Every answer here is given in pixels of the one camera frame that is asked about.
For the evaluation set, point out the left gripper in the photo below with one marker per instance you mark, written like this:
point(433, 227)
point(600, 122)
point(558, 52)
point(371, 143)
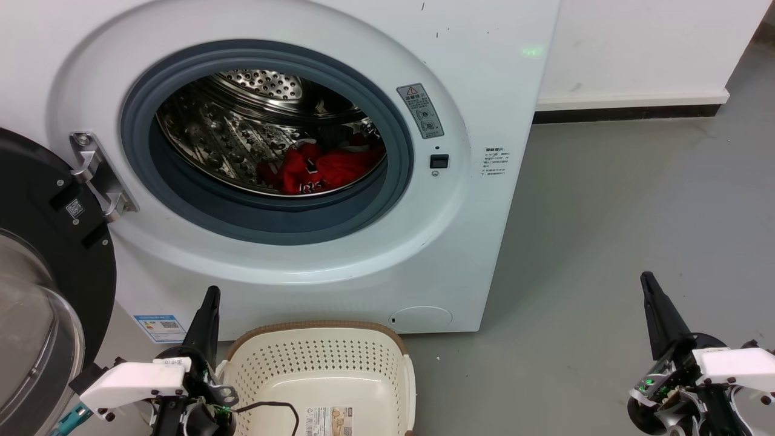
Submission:
point(209, 418)

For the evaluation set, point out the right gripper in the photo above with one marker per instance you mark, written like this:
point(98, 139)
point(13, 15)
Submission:
point(672, 387)

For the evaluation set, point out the red garment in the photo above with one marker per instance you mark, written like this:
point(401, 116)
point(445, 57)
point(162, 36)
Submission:
point(339, 169)

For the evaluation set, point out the cream plastic laundry basket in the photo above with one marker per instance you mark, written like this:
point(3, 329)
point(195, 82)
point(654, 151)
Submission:
point(327, 375)

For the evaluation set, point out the product label sticker with barcode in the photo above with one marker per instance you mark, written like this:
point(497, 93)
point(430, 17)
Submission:
point(329, 422)

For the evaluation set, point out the stainless steel washing machine drum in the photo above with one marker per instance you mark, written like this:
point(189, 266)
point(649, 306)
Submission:
point(230, 139)

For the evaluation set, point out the black round washer door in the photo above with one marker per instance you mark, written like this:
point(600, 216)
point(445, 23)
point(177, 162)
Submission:
point(36, 181)

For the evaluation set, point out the blue energy label sticker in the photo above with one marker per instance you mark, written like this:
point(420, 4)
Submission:
point(160, 329)

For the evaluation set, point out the grey rubber door gasket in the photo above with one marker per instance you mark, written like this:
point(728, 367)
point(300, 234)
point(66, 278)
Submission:
point(266, 225)

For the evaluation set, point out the QR code sticker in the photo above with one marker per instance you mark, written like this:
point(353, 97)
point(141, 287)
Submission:
point(75, 208)

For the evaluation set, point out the white front-load washing machine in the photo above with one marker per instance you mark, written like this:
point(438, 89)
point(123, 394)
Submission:
point(484, 242)

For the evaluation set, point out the metal door hinge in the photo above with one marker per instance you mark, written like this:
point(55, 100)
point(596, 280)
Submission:
point(91, 163)

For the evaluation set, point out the round white filter cover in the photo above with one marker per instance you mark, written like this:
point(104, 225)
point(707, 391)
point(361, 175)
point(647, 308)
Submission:
point(421, 319)

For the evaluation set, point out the small printed text sticker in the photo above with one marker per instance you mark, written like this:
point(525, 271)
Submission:
point(496, 163)

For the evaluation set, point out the black door latch socket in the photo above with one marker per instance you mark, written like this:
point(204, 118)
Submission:
point(439, 161)

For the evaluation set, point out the grey warning sticker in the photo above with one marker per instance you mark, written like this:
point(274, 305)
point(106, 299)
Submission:
point(419, 111)

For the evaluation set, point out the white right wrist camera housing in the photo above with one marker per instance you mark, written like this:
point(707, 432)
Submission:
point(735, 368)

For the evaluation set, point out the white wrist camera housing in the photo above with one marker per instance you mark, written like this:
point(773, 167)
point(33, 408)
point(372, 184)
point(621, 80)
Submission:
point(130, 383)
point(735, 368)

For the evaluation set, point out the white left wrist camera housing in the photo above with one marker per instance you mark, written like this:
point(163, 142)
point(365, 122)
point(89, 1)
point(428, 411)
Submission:
point(130, 383)

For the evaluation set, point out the black wall baseboard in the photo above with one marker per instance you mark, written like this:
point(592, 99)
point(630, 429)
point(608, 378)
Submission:
point(623, 114)

